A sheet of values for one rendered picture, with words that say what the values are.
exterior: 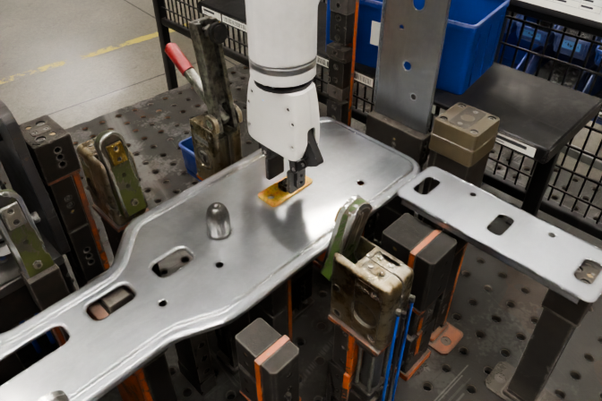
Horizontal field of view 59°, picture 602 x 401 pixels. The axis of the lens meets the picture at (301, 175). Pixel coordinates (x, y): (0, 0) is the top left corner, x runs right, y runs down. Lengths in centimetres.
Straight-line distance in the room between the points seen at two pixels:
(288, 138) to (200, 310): 24
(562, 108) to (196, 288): 68
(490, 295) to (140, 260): 67
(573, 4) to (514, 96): 18
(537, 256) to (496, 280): 38
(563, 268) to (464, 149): 23
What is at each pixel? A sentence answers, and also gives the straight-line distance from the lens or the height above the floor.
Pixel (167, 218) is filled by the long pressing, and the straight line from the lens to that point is 76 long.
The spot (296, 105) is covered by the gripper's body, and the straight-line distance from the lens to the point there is 65.
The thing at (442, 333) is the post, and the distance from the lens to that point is 101.
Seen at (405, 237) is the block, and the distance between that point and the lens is 76.
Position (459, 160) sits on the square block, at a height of 101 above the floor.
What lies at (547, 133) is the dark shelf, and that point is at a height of 103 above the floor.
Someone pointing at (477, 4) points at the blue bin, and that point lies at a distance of 111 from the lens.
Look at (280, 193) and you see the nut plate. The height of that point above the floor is 100.
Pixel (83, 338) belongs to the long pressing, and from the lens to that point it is 66.
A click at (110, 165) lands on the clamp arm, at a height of 107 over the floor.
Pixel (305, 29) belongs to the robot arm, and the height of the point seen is 126.
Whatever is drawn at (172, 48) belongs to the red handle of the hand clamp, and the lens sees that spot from 88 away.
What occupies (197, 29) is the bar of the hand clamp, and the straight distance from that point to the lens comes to 77.
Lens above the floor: 151
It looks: 38 degrees down
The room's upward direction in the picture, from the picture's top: straight up
